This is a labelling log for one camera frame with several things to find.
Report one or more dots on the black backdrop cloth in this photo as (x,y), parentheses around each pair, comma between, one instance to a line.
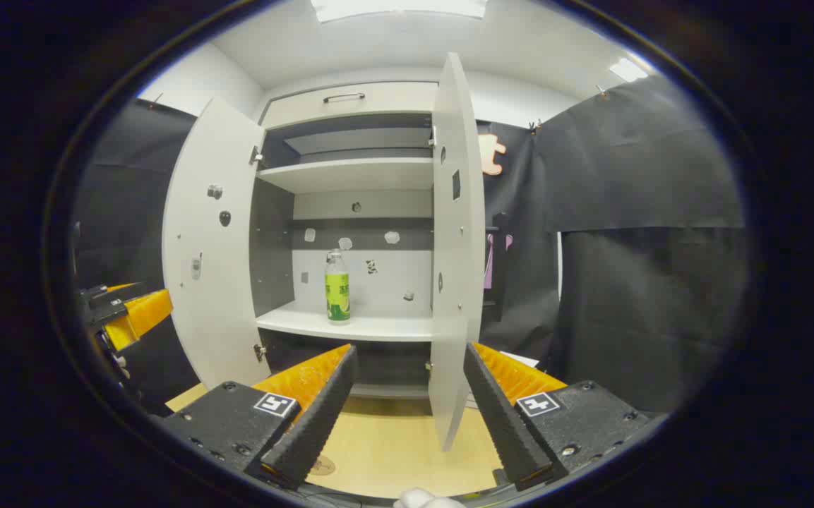
(625,176)

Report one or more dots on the white door with camera sticker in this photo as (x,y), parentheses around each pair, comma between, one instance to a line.
(219,317)

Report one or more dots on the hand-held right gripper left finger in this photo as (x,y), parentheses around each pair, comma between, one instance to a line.
(315,423)

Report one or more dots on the large ceiling light panel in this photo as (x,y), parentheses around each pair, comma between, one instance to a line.
(399,8)

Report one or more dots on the clear bottle with green label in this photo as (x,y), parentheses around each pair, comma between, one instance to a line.
(337,296)

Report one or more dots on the white and grey cabinet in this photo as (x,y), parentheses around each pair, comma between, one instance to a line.
(378,328)

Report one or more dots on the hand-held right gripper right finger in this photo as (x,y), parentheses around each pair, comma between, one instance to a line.
(502,423)

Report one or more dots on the white door with headphones sticker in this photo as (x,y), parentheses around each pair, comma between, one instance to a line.
(452,317)

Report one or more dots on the small ceiling light panel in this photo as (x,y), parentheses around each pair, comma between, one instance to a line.
(629,69)

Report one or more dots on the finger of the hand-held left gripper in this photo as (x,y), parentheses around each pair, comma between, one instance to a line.
(142,314)
(114,293)

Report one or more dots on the round brown coaster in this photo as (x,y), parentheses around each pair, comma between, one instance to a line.
(323,466)

